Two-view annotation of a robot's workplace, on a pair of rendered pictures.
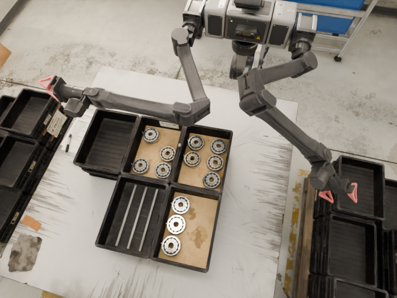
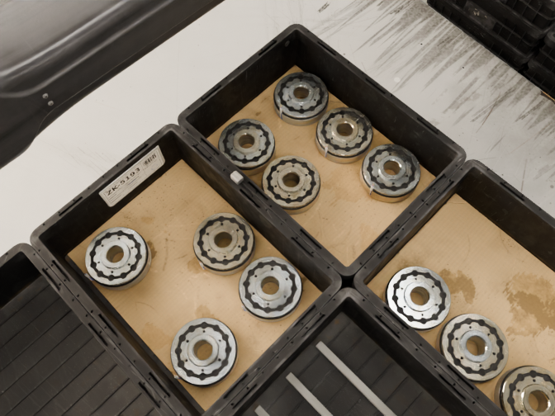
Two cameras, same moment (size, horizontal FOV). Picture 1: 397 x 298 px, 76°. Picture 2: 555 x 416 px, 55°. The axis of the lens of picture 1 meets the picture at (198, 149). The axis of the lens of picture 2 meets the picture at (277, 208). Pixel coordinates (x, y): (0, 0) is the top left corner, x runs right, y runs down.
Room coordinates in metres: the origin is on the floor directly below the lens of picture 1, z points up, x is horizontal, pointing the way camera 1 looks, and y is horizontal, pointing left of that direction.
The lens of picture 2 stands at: (0.40, 0.40, 1.69)
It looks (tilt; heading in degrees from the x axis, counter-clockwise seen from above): 67 degrees down; 299
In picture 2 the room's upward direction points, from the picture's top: 2 degrees counter-clockwise
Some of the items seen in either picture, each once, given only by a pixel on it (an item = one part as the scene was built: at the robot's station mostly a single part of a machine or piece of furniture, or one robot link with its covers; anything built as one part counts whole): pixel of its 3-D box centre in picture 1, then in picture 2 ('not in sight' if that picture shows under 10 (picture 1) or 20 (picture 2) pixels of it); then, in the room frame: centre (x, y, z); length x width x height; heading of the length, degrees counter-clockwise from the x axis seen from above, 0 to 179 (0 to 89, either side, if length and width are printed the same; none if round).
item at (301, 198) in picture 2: (192, 158); (291, 181); (0.58, 0.04, 0.86); 0.10 x 0.10 x 0.01
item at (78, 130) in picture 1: (83, 132); not in sight; (0.94, 0.82, 0.70); 0.33 x 0.23 x 0.01; 160
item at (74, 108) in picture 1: (84, 104); not in sight; (0.63, 0.45, 1.45); 0.12 x 0.11 x 0.09; 70
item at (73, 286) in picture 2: (154, 148); (183, 261); (0.65, 0.26, 0.92); 0.40 x 0.30 x 0.02; 162
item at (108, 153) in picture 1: (110, 142); (35, 410); (0.74, 0.55, 0.87); 0.40 x 0.30 x 0.11; 162
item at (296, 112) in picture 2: (218, 146); (301, 94); (0.64, -0.13, 0.86); 0.10 x 0.10 x 0.01
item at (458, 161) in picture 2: (202, 156); (318, 139); (0.56, -0.02, 0.92); 0.40 x 0.30 x 0.02; 162
